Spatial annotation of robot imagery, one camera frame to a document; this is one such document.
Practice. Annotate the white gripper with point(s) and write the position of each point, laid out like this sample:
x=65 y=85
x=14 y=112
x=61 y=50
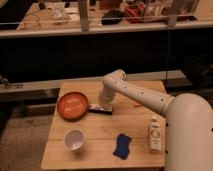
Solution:
x=104 y=100

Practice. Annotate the black rectangular eraser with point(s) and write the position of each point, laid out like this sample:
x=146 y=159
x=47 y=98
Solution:
x=95 y=108

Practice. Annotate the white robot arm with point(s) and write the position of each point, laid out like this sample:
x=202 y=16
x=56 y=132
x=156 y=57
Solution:
x=189 y=118

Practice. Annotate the orange plate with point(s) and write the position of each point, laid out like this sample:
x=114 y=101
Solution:
x=72 y=105

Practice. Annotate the blue sponge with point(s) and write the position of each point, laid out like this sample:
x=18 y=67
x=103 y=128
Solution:
x=122 y=146

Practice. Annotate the white cup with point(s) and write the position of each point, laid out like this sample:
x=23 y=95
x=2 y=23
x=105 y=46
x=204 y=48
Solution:
x=74 y=141

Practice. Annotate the black bowl on shelf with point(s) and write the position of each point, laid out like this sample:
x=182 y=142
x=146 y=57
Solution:
x=112 y=17

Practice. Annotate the red and white clutter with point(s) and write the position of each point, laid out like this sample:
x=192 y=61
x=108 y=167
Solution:
x=141 y=11

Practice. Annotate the metal shelf post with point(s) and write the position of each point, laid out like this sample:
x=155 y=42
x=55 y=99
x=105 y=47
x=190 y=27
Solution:
x=82 y=4

